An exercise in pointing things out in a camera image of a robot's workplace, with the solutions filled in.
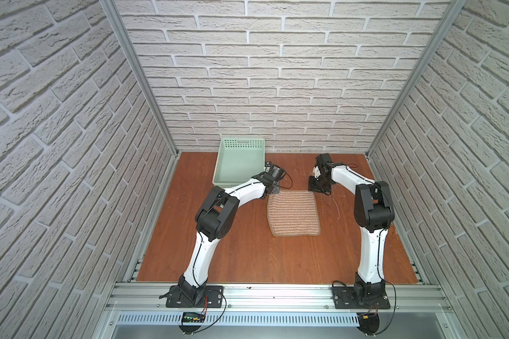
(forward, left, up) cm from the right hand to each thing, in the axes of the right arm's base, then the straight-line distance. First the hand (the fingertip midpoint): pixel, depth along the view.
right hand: (305, 188), depth 103 cm
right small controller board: (-55, -11, -1) cm, 56 cm away
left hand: (+4, +18, +4) cm, 19 cm away
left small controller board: (-50, +50, -3) cm, 71 cm away
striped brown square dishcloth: (-13, +9, -1) cm, 16 cm away
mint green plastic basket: (+22, +34, 0) cm, 41 cm away
